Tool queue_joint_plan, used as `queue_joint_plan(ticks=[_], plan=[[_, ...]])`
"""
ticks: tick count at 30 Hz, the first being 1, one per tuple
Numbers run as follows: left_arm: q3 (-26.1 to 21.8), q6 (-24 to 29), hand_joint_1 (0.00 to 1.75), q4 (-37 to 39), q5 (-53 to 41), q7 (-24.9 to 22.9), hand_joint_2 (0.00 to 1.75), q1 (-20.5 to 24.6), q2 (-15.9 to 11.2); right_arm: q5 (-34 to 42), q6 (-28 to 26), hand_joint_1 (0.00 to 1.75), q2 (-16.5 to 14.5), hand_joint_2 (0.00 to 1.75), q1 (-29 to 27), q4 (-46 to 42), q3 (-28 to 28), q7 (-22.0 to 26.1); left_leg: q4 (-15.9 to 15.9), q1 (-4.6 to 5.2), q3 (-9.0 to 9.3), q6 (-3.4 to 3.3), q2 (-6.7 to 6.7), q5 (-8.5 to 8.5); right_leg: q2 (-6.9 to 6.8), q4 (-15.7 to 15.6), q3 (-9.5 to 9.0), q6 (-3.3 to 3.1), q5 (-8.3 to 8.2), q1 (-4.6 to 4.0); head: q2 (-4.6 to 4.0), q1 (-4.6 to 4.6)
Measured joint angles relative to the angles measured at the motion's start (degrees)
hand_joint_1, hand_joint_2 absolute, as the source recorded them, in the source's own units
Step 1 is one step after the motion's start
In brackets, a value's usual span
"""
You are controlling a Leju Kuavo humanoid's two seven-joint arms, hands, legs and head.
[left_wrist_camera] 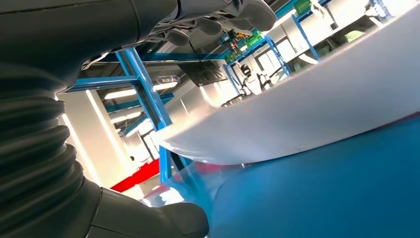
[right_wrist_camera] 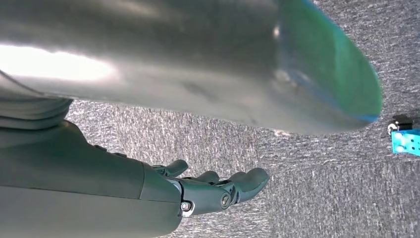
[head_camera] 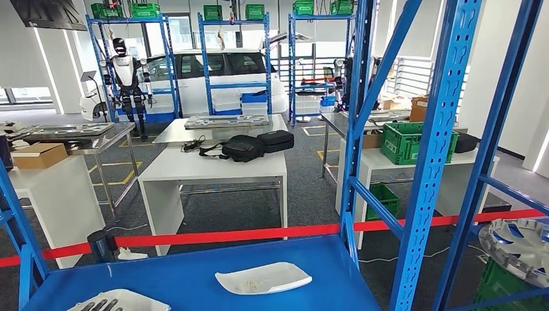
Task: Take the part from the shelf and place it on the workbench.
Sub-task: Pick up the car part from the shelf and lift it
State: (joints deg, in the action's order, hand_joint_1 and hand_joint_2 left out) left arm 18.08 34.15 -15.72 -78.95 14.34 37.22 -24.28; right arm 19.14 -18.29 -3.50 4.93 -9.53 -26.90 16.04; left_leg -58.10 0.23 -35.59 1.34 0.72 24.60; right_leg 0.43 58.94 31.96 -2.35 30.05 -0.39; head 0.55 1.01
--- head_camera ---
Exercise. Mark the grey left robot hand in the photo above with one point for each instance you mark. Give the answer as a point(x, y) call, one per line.
point(100, 305)

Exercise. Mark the white curved plastic part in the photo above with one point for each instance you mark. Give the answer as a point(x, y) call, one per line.
point(274, 277)
point(141, 302)

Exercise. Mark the black shoulder bag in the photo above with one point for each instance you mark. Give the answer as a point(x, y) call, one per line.
point(242, 149)

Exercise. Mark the blue steel shelf rack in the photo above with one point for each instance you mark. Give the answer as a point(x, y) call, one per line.
point(292, 64)
point(128, 20)
point(193, 274)
point(236, 84)
point(488, 150)

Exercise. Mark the white power strip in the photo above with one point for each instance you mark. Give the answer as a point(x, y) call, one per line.
point(131, 255)

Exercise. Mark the white table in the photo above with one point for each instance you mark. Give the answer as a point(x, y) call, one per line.
point(64, 201)
point(377, 161)
point(214, 171)

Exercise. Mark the red barrier belt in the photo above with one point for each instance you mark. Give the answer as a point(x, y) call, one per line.
point(240, 235)

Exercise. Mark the cardboard box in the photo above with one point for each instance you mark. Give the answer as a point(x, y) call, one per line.
point(38, 156)
point(372, 141)
point(419, 109)
point(396, 104)

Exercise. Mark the steel table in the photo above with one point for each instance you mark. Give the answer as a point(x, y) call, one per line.
point(111, 139)
point(332, 122)
point(171, 135)

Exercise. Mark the long grey metal panel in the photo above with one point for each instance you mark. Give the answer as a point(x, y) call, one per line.
point(227, 121)
point(68, 130)

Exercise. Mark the black laptop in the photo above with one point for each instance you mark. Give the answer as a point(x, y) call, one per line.
point(5, 152)

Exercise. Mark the white tablet floor stand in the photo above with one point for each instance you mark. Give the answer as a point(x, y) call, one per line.
point(89, 76)

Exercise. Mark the white car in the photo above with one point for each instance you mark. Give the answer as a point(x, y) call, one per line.
point(193, 90)

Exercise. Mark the white black humanoid robot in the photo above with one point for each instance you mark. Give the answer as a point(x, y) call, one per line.
point(345, 86)
point(124, 68)

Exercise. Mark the black zip case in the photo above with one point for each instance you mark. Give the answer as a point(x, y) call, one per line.
point(466, 143)
point(276, 140)

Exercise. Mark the blue plastic bin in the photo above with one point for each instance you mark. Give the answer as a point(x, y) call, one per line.
point(254, 98)
point(328, 101)

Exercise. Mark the green plastic crate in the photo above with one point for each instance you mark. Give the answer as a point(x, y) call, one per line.
point(342, 7)
point(493, 287)
point(212, 12)
point(144, 10)
point(106, 10)
point(381, 201)
point(403, 144)
point(303, 7)
point(255, 12)

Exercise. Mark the black hanging screen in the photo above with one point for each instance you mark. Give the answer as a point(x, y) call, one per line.
point(47, 15)

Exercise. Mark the grey round metal casting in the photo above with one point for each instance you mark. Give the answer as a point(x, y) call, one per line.
point(514, 253)

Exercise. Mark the black stanchion post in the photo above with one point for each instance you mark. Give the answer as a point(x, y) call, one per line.
point(100, 247)

